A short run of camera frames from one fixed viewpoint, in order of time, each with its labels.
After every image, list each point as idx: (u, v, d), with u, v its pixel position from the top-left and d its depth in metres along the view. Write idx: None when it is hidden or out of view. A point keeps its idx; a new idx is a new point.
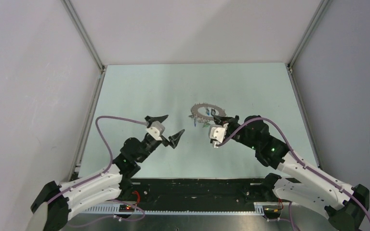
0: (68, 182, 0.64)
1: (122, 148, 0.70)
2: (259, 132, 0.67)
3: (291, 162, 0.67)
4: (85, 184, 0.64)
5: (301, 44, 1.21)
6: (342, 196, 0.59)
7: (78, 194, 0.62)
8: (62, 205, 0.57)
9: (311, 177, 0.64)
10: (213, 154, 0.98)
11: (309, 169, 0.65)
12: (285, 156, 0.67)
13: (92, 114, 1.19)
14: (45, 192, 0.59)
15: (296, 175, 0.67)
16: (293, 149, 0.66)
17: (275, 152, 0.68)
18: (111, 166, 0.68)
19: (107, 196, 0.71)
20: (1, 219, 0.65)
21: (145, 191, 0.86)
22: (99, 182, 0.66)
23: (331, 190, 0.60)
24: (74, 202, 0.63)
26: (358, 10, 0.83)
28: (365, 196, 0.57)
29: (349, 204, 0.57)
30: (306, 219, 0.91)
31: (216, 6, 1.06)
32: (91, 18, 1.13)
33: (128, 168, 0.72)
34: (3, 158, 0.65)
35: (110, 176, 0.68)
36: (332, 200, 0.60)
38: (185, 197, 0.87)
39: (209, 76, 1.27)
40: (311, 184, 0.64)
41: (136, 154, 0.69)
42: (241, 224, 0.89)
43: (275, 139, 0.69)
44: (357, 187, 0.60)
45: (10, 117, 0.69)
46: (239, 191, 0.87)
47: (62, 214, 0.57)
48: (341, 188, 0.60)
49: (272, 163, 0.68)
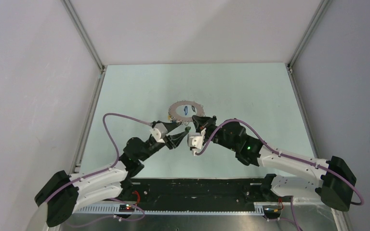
0: (75, 174, 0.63)
1: (125, 147, 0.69)
2: (237, 135, 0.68)
3: (266, 154, 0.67)
4: (95, 176, 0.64)
5: (301, 44, 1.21)
6: (320, 173, 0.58)
7: (86, 185, 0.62)
8: (72, 194, 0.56)
9: (288, 163, 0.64)
10: (213, 155, 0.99)
11: (284, 155, 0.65)
12: (261, 149, 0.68)
13: (92, 114, 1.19)
14: (54, 181, 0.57)
15: (275, 166, 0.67)
16: (266, 143, 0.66)
17: (252, 149, 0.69)
18: (117, 162, 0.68)
19: (109, 193, 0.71)
20: (0, 219, 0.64)
21: (145, 191, 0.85)
22: (107, 176, 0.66)
23: (309, 170, 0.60)
24: (83, 192, 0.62)
26: (358, 10, 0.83)
28: (341, 167, 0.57)
29: (327, 179, 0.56)
30: (306, 219, 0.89)
31: (216, 6, 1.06)
32: (91, 19, 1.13)
33: (133, 166, 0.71)
34: (2, 158, 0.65)
35: (117, 172, 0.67)
36: (313, 179, 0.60)
38: (185, 197, 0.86)
39: (209, 76, 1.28)
40: (290, 169, 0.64)
41: (139, 153, 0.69)
42: (241, 223, 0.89)
43: (251, 138, 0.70)
44: (332, 161, 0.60)
45: (10, 117, 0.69)
46: (239, 191, 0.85)
47: (70, 203, 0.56)
48: (316, 165, 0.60)
49: (253, 161, 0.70)
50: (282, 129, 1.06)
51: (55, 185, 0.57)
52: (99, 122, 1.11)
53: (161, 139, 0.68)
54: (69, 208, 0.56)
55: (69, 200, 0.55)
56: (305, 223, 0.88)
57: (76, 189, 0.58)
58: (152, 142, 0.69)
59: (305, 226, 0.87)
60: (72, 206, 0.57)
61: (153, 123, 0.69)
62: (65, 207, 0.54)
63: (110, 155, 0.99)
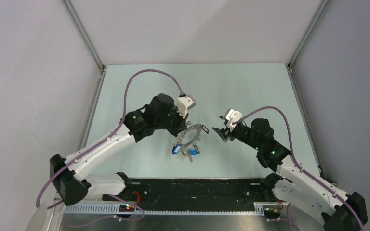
0: (72, 155, 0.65)
1: (155, 100, 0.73)
2: (265, 136, 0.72)
3: (288, 165, 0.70)
4: (90, 155, 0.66)
5: (301, 44, 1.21)
6: (335, 201, 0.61)
7: (83, 165, 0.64)
8: (69, 178, 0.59)
9: (307, 181, 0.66)
10: (214, 154, 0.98)
11: (305, 173, 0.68)
12: (285, 159, 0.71)
13: (92, 114, 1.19)
14: (52, 166, 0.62)
15: (293, 179, 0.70)
16: (293, 152, 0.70)
17: (276, 155, 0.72)
18: (121, 126, 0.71)
19: (115, 187, 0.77)
20: (0, 219, 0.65)
21: (145, 191, 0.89)
22: (107, 147, 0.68)
23: (325, 195, 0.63)
24: (83, 173, 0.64)
26: (358, 10, 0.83)
28: (359, 204, 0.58)
29: (339, 209, 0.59)
30: (307, 219, 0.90)
31: (216, 6, 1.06)
32: (90, 18, 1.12)
33: (140, 127, 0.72)
34: (3, 158, 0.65)
35: (118, 140, 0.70)
36: (325, 204, 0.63)
38: (185, 197, 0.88)
39: (208, 75, 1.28)
40: (306, 186, 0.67)
41: (162, 109, 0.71)
42: (241, 224, 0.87)
43: (277, 144, 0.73)
44: (352, 195, 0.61)
45: (10, 116, 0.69)
46: (239, 190, 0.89)
47: (72, 186, 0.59)
48: (335, 193, 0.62)
49: (271, 165, 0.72)
50: (282, 130, 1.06)
51: (54, 168, 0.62)
52: (99, 122, 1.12)
53: (185, 109, 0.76)
54: (76, 188, 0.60)
55: (67, 185, 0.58)
56: (305, 223, 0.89)
57: (72, 174, 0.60)
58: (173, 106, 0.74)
59: (305, 226, 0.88)
60: (79, 188, 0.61)
61: (184, 94, 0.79)
62: (69, 189, 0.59)
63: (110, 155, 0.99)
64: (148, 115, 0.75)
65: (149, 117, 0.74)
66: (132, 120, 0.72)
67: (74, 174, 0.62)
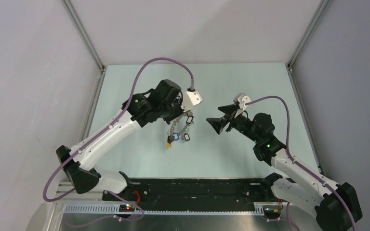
0: (77, 145, 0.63)
1: (163, 84, 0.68)
2: (263, 130, 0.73)
3: (281, 157, 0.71)
4: (94, 144, 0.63)
5: (301, 44, 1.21)
6: (323, 190, 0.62)
7: (88, 154, 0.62)
8: (74, 170, 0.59)
9: (297, 171, 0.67)
10: (214, 155, 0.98)
11: (297, 163, 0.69)
12: (280, 151, 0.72)
13: (92, 113, 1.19)
14: (59, 157, 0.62)
15: (286, 171, 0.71)
16: (287, 147, 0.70)
17: (270, 148, 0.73)
18: (123, 113, 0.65)
19: (117, 185, 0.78)
20: (1, 218, 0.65)
21: (145, 191, 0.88)
22: (109, 137, 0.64)
23: (315, 184, 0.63)
24: (89, 164, 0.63)
26: (359, 10, 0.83)
28: (349, 194, 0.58)
29: (328, 197, 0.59)
30: (306, 219, 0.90)
31: (216, 6, 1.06)
32: (90, 18, 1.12)
33: (142, 110, 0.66)
34: (3, 157, 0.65)
35: (121, 126, 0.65)
36: (314, 193, 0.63)
38: (185, 197, 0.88)
39: (209, 75, 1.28)
40: (297, 177, 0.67)
41: (168, 94, 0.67)
42: (241, 224, 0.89)
43: (275, 139, 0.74)
44: (343, 186, 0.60)
45: (10, 116, 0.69)
46: (239, 190, 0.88)
47: (80, 176, 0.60)
48: (324, 183, 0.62)
49: (267, 159, 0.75)
50: (282, 129, 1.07)
51: (60, 159, 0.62)
52: (99, 121, 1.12)
53: (190, 107, 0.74)
54: (84, 178, 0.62)
55: (74, 175, 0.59)
56: (305, 222, 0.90)
57: (76, 166, 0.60)
58: (179, 91, 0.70)
59: (304, 226, 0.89)
60: (87, 178, 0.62)
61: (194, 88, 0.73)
62: (78, 178, 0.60)
63: (110, 154, 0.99)
64: (152, 100, 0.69)
65: (154, 102, 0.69)
66: (135, 104, 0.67)
67: (79, 165, 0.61)
